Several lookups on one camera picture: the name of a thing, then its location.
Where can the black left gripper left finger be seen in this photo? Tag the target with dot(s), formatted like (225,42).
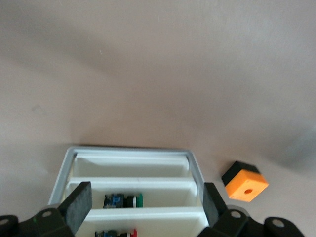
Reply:
(76,205)

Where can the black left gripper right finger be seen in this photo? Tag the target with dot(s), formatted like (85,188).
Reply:
(213,207)

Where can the white drawer cabinet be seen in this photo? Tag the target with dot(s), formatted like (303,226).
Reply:
(59,177)

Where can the green pushbutton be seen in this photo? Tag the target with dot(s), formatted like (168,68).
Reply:
(123,200)

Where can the red pushbutton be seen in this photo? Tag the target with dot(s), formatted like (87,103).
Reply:
(116,233)

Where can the orange button enclosure box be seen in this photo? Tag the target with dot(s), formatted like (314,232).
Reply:
(247,185)

